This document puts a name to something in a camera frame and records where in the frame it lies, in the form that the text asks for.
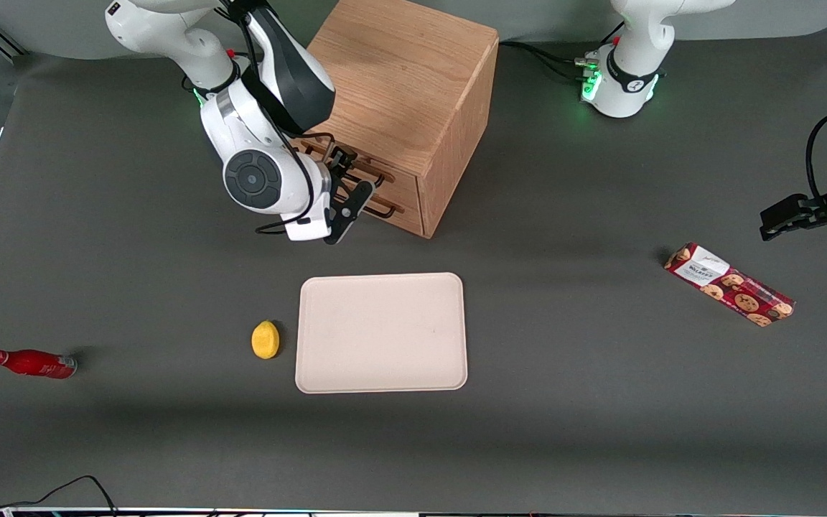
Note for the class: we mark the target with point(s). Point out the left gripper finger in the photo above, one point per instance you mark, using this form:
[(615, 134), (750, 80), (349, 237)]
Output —
[(790, 214)]

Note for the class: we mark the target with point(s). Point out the red tartan cookie box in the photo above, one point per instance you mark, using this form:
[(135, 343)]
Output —
[(729, 286)]

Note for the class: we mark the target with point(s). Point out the yellow lemon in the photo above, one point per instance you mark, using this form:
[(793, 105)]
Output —
[(265, 340)]

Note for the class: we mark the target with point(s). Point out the wooden drawer cabinet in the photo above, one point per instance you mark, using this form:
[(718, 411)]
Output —
[(399, 64)]

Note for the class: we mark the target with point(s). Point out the red bottle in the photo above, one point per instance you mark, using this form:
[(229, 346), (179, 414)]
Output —
[(33, 363)]

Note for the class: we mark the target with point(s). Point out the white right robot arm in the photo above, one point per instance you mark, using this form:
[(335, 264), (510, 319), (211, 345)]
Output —
[(255, 179)]

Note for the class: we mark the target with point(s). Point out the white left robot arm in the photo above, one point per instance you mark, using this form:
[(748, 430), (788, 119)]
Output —
[(629, 79)]

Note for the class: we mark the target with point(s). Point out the beige rectangular tray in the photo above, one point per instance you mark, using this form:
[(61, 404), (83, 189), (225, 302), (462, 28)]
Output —
[(385, 334)]

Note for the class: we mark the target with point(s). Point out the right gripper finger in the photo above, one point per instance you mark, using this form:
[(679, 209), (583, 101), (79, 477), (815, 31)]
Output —
[(347, 181), (342, 156)]

